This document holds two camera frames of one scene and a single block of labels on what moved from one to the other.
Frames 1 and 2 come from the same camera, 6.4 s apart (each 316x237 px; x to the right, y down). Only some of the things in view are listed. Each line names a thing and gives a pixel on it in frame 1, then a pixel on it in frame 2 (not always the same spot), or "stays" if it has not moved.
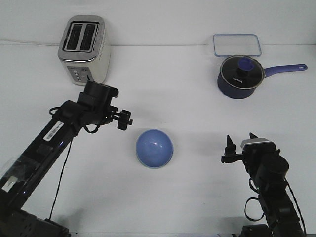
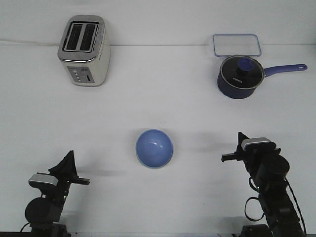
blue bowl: (154, 148) stays
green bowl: (155, 167) stays
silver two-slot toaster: (84, 50) stays
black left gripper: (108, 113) to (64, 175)
